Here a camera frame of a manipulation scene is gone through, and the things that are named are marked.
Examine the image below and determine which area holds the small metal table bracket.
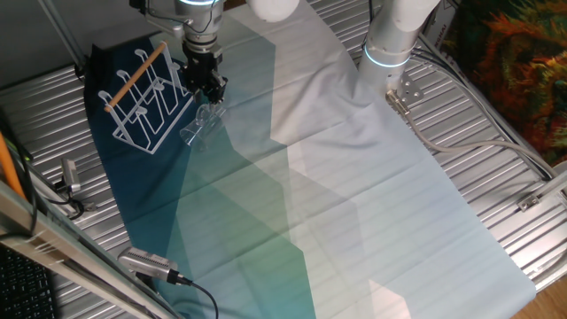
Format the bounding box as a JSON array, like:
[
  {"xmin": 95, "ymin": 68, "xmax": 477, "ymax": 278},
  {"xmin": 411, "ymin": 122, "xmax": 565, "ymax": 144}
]
[{"xmin": 516, "ymin": 192, "xmax": 545, "ymax": 213}]

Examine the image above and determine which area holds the orange green patterned fabric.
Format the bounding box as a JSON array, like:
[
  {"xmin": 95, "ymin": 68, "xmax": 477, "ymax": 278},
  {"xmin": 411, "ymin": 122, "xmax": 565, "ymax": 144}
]
[{"xmin": 442, "ymin": 0, "xmax": 567, "ymax": 166}]

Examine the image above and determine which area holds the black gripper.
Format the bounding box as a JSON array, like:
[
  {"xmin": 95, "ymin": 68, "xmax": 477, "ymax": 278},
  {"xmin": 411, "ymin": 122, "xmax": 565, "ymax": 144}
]
[{"xmin": 182, "ymin": 41, "xmax": 229, "ymax": 106}]

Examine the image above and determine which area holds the orange tube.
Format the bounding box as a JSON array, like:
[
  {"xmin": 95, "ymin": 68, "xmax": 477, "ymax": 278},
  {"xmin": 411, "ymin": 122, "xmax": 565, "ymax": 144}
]
[{"xmin": 0, "ymin": 131, "xmax": 27, "ymax": 200}]

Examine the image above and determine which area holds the grey conduit hose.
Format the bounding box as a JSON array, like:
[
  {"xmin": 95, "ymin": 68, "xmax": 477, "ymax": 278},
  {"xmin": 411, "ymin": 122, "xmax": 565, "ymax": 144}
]
[{"xmin": 384, "ymin": 88, "xmax": 559, "ymax": 181}]

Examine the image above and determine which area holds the white wire cup rack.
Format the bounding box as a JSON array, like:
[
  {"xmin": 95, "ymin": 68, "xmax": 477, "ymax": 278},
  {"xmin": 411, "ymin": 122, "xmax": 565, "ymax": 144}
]
[{"xmin": 97, "ymin": 40, "xmax": 196, "ymax": 156}]

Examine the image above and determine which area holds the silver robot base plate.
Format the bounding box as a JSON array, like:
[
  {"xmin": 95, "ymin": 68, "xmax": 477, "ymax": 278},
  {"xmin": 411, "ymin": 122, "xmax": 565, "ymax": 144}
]
[{"xmin": 384, "ymin": 70, "xmax": 425, "ymax": 104}]

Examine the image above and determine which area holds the white metal bar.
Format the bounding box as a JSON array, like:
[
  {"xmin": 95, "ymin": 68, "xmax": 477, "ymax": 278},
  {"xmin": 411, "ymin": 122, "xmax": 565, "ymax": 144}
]
[{"xmin": 531, "ymin": 159, "xmax": 567, "ymax": 205}]

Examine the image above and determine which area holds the cardboard box red print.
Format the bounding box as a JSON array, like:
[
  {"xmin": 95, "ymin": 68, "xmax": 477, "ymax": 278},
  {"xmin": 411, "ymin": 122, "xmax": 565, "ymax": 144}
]
[{"xmin": 418, "ymin": 0, "xmax": 460, "ymax": 50}]

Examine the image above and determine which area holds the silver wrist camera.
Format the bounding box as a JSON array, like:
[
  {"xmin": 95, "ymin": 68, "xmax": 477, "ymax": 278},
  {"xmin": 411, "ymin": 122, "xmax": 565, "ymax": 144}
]
[{"xmin": 144, "ymin": 0, "xmax": 187, "ymax": 39}]

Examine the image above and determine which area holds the grey metal frame pole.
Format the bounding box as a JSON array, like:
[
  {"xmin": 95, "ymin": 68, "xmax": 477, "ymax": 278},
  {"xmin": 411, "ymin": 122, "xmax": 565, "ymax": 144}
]
[{"xmin": 37, "ymin": 0, "xmax": 89, "ymax": 72}]

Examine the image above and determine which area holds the black exterior camera cable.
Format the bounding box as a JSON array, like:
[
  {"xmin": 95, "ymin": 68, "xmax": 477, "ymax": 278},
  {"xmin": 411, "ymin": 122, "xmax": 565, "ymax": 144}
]
[{"xmin": 175, "ymin": 273, "xmax": 221, "ymax": 319}]

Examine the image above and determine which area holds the black clamp tool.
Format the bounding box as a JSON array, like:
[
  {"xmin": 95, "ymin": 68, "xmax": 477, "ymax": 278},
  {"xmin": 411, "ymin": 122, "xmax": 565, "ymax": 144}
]
[{"xmin": 55, "ymin": 179, "xmax": 97, "ymax": 214}]

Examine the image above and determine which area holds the teal white gradient tablecloth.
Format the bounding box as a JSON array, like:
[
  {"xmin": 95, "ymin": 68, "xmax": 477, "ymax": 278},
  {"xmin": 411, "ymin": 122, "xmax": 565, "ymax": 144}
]
[{"xmin": 83, "ymin": 0, "xmax": 537, "ymax": 319}]

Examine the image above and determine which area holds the clear plastic cup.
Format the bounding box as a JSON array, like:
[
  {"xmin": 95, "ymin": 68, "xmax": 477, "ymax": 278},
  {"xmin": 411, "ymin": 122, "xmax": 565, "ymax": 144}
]
[{"xmin": 179, "ymin": 102, "xmax": 227, "ymax": 150}]

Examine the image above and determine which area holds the aluminium frame rail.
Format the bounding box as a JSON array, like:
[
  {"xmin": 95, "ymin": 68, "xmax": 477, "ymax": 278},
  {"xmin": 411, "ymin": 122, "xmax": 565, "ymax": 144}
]
[{"xmin": 0, "ymin": 179, "xmax": 181, "ymax": 319}]

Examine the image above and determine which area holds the black keyboard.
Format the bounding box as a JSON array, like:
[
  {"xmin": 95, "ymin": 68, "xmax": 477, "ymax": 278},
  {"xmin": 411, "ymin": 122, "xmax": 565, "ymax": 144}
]
[{"xmin": 0, "ymin": 245, "xmax": 58, "ymax": 319}]

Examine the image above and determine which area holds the silver exterior camera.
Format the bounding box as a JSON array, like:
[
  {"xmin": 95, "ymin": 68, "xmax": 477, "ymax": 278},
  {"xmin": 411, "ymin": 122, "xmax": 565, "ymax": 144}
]
[
  {"xmin": 117, "ymin": 246, "xmax": 179, "ymax": 284},
  {"xmin": 60, "ymin": 158, "xmax": 82, "ymax": 194}
]

